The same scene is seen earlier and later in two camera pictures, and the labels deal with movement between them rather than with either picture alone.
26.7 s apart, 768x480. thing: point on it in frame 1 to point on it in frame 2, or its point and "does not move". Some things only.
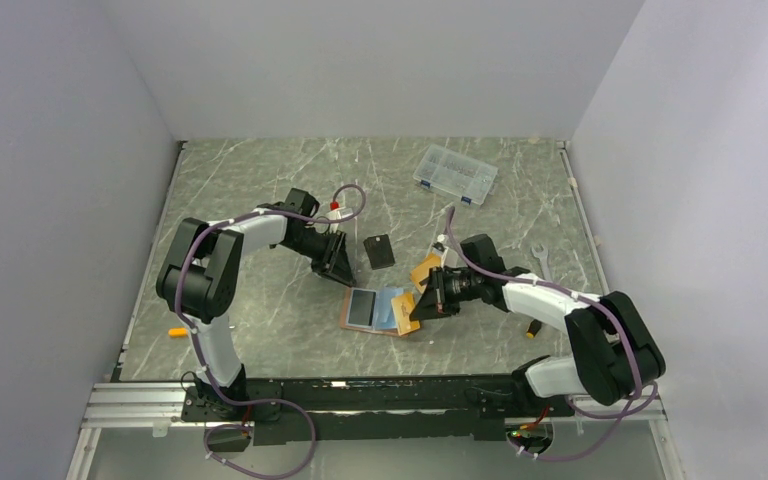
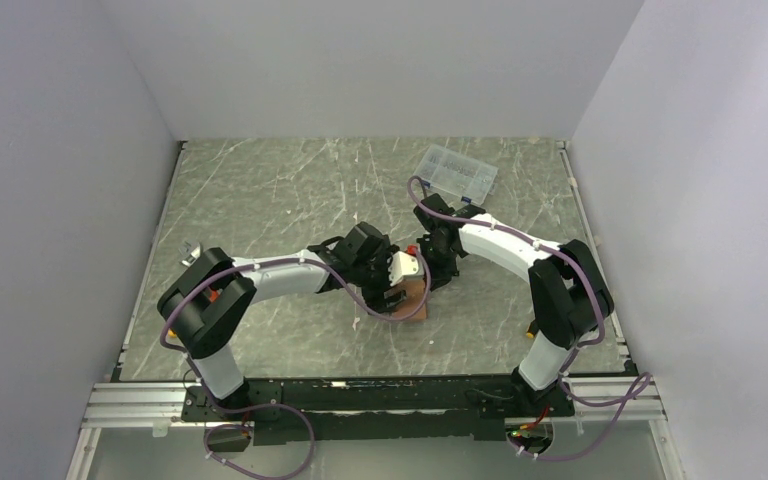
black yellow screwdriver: x=535 y=326 does not move
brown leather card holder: x=370 y=310 to x=415 y=290
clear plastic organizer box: x=462 y=178 does not move
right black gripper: x=435 y=301 to x=439 y=276
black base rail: x=369 y=410 does not move
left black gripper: x=334 y=261 to x=382 y=260
